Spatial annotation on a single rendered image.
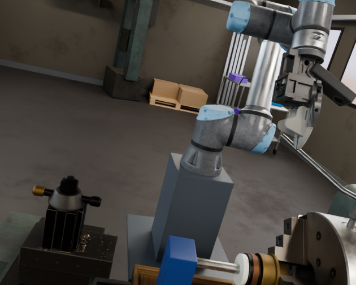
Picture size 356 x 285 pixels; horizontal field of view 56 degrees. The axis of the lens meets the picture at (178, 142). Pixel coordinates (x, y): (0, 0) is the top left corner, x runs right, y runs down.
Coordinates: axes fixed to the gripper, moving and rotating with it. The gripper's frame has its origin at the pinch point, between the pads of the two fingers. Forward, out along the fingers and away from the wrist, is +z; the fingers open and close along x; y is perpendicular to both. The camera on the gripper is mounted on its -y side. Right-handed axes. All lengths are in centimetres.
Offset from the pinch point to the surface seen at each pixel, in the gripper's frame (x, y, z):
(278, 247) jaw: -5.1, -1.3, 23.4
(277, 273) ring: -0.7, 0.2, 28.1
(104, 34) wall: -654, 151, -249
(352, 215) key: 3.5, -11.9, 12.7
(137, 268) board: -27, 28, 39
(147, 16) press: -548, 66, -264
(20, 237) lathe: -28, 60, 37
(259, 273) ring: -1.5, 3.9, 28.8
